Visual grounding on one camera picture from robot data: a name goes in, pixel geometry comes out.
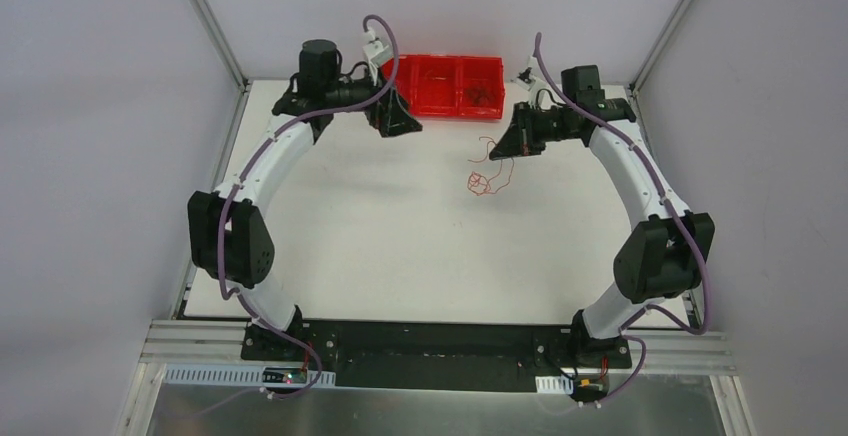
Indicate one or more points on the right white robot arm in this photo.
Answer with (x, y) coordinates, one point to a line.
(665, 254)

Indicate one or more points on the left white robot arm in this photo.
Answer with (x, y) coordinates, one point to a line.
(229, 237)

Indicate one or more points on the right slotted cable duct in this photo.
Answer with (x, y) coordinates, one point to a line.
(557, 385)

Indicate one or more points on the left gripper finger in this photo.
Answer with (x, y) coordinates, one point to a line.
(398, 105)
(390, 124)

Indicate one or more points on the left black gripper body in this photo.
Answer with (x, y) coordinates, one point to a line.
(383, 107)

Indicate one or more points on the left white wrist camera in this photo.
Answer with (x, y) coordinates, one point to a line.
(376, 54)

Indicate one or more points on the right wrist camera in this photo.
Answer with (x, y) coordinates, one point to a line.
(526, 77)

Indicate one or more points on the left slotted cable duct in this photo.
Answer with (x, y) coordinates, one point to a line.
(230, 375)

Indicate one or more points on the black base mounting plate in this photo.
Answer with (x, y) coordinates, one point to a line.
(435, 356)

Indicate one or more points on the red three-compartment bin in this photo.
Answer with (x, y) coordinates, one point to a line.
(454, 87)

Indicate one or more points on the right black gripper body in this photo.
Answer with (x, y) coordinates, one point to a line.
(527, 127)

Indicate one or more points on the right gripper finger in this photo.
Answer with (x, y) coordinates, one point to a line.
(506, 150)
(515, 132)

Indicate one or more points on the slotted cable duct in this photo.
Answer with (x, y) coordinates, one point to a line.
(230, 375)
(557, 385)

